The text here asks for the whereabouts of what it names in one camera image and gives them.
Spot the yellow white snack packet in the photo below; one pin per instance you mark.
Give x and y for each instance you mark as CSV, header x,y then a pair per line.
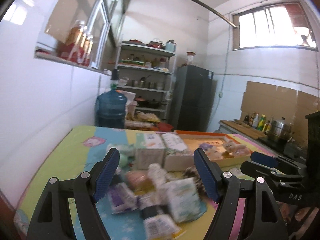
x,y
158,224

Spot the metal storage shelf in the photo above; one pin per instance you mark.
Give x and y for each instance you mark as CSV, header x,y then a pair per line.
x,y
147,71

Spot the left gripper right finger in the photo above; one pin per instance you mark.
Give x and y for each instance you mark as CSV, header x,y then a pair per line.
x,y
261,218

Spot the red plastic basin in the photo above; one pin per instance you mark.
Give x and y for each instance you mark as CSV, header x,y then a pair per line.
x,y
164,127

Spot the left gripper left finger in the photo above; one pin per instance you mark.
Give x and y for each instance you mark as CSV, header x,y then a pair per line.
x,y
52,217

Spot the pack of drink bottles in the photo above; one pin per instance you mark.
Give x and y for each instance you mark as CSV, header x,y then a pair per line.
x,y
78,45

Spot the glass jar red lid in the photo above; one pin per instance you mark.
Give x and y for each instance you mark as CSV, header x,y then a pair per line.
x,y
190,57

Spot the green sponge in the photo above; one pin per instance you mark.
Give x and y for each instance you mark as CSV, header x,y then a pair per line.
x,y
123,160

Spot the green yellow bottle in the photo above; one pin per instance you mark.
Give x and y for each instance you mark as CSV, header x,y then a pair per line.
x,y
261,122

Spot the pink dress plush bunny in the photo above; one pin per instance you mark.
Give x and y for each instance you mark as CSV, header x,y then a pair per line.
x,y
236,150

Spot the purple dress plush bunny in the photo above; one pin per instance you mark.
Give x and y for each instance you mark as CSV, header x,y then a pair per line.
x,y
211,151

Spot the cardboard wall sheet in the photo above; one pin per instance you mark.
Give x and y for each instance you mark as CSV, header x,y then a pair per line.
x,y
280,102

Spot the blue water jug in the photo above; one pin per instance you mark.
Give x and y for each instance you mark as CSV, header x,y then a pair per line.
x,y
110,107

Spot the orange shallow cardboard box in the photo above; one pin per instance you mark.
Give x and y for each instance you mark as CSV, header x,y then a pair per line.
x,y
220,148

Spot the purple white snack packet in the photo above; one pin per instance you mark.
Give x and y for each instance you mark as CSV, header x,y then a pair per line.
x,y
122,199

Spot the steel steamer pot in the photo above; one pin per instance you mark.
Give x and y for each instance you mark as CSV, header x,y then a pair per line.
x,y
280,130

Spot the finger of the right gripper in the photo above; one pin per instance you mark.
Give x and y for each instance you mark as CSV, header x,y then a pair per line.
x,y
273,161
254,170

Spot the wooden cutting board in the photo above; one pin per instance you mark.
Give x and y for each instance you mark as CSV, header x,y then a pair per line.
x,y
242,128

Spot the green printed tissue pack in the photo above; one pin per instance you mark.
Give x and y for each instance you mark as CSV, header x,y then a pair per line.
x,y
183,200

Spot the colourful cartoon bed sheet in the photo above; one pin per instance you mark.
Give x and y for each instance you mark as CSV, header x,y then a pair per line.
x,y
84,146

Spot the black refrigerator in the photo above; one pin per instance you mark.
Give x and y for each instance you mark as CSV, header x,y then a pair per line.
x,y
192,99

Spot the green white tissue box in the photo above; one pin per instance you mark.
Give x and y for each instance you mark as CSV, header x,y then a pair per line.
x,y
150,149

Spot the floral tissue box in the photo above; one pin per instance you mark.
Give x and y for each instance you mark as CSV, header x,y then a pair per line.
x,y
178,156

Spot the floral cream cloth scrunchie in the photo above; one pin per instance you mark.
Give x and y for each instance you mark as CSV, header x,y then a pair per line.
x,y
157,174

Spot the pink sponge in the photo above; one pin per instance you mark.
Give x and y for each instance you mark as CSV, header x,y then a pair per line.
x,y
138,180

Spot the leopard print scrunchie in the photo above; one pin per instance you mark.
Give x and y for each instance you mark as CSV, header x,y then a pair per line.
x,y
191,172

